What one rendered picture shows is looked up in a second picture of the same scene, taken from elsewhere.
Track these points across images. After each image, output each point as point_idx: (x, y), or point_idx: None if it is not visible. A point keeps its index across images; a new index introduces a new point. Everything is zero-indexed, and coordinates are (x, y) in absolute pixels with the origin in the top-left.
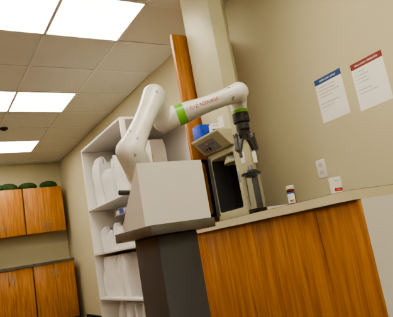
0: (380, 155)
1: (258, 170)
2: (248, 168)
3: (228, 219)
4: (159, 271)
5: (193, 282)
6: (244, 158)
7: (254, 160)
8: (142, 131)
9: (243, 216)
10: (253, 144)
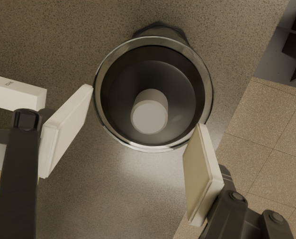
0: None
1: (136, 55)
2: (167, 111)
3: (229, 122)
4: None
5: None
6: (210, 142)
7: (82, 118)
8: None
9: (266, 46)
10: (12, 168)
